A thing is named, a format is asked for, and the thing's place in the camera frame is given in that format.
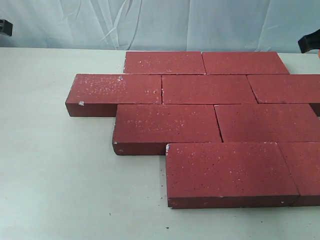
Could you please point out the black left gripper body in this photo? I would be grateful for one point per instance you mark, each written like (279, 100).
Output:
(6, 28)

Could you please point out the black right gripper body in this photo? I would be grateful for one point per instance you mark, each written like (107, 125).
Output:
(310, 42)

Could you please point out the angled red brick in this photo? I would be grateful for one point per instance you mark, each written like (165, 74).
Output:
(206, 89)

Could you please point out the white backdrop cloth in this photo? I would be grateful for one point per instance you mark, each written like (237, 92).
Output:
(161, 25)

